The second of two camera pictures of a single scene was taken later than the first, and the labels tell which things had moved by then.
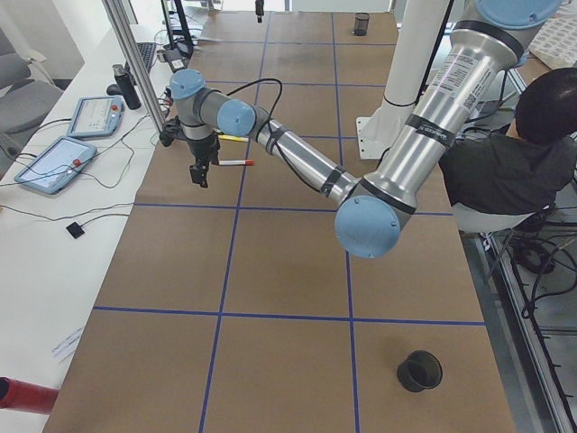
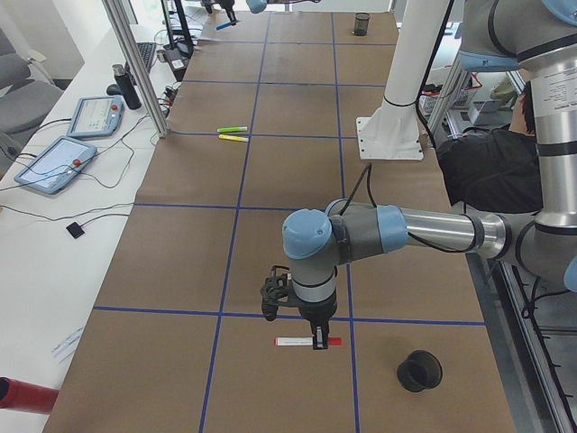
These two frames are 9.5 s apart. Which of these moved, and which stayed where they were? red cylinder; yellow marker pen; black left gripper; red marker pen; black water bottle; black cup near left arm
Moved: black left gripper; red marker pen
Stayed: yellow marker pen; black cup near left arm; red cylinder; black water bottle
